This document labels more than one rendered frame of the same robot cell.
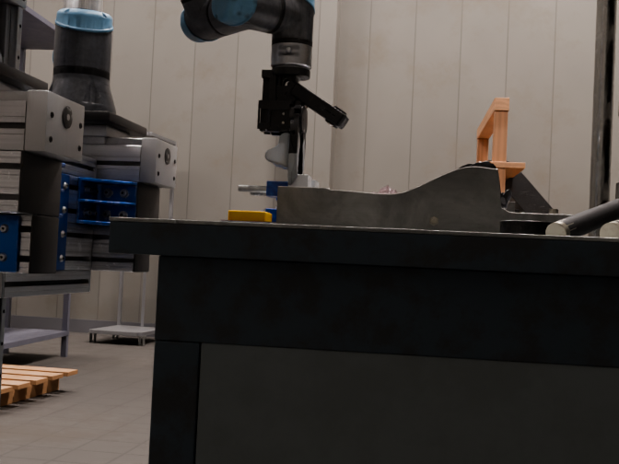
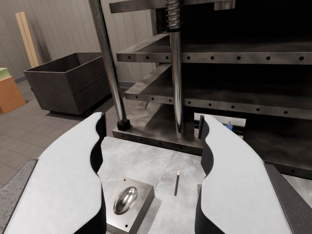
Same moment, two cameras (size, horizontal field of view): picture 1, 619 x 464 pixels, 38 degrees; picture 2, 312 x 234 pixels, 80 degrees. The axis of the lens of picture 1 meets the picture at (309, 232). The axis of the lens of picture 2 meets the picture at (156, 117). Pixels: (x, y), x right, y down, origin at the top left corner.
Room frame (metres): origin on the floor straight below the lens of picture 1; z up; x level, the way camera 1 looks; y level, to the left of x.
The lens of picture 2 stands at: (2.14, 0.09, 1.52)
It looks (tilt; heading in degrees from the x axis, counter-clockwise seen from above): 31 degrees down; 290
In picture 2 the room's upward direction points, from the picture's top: 7 degrees counter-clockwise
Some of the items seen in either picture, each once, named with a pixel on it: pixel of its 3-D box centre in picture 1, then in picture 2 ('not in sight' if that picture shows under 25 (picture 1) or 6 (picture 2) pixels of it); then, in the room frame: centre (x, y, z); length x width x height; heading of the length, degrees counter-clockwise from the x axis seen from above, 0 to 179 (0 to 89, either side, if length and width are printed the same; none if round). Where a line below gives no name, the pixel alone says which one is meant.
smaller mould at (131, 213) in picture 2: not in sight; (126, 205); (2.45, -0.29, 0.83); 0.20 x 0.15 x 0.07; 82
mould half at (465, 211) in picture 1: (423, 209); not in sight; (1.65, -0.21, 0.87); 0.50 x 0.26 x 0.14; 82
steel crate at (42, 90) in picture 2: not in sight; (79, 82); (4.55, -2.60, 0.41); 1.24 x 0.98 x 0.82; 81
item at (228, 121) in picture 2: not in sight; (224, 107); (2.09, -1.07, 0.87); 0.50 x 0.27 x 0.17; 82
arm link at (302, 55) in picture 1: (291, 59); not in sight; (1.64, 0.05, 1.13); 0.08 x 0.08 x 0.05
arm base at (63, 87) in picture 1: (80, 95); not in sight; (1.89, 0.49, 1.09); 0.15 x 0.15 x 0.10
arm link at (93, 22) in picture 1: (83, 40); not in sight; (1.90, 0.50, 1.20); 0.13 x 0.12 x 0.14; 17
